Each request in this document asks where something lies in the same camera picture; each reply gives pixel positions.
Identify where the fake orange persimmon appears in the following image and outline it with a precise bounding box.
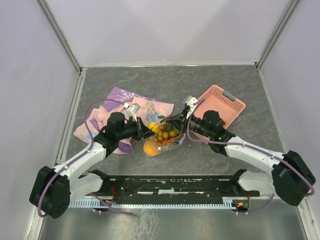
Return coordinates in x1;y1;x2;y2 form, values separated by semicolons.
143;141;160;157

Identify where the fake yellow lemon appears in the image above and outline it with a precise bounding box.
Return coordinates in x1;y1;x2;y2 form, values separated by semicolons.
147;122;159;134

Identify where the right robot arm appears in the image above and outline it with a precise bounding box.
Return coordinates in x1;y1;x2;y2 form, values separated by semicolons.
165;106;316;206

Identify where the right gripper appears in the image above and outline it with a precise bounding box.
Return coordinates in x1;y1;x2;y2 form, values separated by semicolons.
166;108;213;139

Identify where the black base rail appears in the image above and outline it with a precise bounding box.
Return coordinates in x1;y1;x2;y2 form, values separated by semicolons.
92;170;261;204

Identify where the pink plastic basket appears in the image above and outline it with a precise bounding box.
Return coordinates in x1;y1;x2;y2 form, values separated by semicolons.
194;85;246;129

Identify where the pink purple printed cloth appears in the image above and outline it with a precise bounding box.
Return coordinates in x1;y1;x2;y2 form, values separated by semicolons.
73;87;174;144

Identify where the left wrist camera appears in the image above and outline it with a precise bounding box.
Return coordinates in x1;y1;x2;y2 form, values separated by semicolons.
124;103;141;122

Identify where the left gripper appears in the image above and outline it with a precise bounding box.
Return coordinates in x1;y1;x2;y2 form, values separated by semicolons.
116;117;156;141

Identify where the clear zip top bag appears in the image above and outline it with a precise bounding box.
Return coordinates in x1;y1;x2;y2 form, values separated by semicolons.
143;121;186;157

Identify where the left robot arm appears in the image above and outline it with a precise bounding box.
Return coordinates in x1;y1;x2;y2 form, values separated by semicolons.
29;112;155;219

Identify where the fake brown longan bunch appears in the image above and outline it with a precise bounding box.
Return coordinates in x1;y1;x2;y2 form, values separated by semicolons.
148;115;182;145

